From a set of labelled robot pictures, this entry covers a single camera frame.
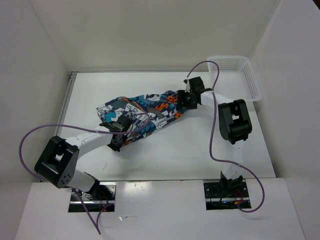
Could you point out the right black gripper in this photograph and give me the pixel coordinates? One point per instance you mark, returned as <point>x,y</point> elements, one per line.
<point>181,95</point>

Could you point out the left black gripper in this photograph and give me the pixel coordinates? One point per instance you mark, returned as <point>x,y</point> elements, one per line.
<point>116,147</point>

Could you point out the colourful patterned shorts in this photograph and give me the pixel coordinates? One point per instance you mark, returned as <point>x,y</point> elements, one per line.
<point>148,112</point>

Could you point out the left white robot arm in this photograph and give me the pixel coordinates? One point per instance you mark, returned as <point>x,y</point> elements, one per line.
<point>58,162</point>

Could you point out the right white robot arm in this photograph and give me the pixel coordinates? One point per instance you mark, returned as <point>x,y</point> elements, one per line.
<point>234,125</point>

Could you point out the white plastic basket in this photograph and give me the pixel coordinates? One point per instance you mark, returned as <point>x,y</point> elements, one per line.
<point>234,77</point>

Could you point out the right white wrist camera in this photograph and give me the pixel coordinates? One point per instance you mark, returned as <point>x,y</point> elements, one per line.
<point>188,88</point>

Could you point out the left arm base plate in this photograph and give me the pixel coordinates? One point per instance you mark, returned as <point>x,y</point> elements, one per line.
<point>104,200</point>

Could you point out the aluminium table edge rail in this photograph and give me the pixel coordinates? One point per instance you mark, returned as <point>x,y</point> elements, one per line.
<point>67,96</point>

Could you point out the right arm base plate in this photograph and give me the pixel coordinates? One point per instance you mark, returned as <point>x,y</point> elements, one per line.
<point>218,199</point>

